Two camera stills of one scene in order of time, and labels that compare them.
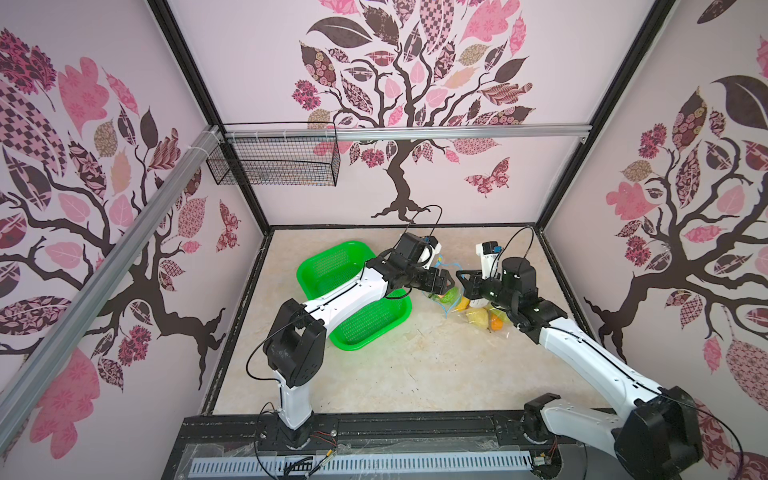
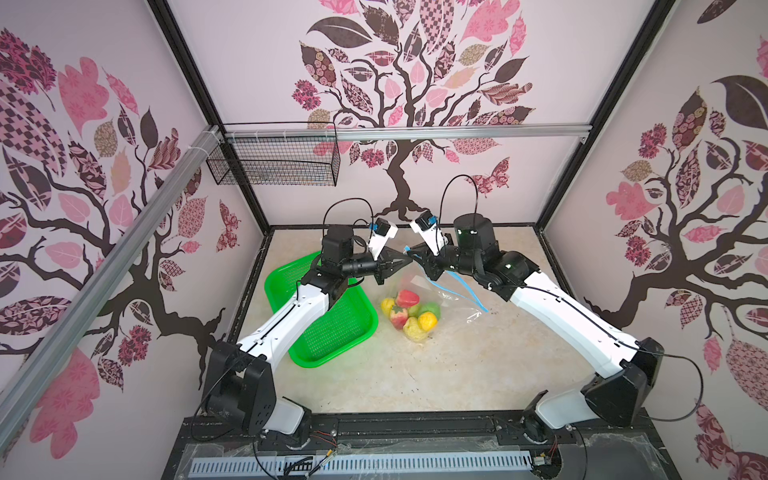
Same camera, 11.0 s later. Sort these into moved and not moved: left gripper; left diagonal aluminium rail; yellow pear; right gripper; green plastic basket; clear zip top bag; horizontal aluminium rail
Moved: yellow pear; left gripper; right gripper; green plastic basket; clear zip top bag
Not moved: horizontal aluminium rail; left diagonal aluminium rail
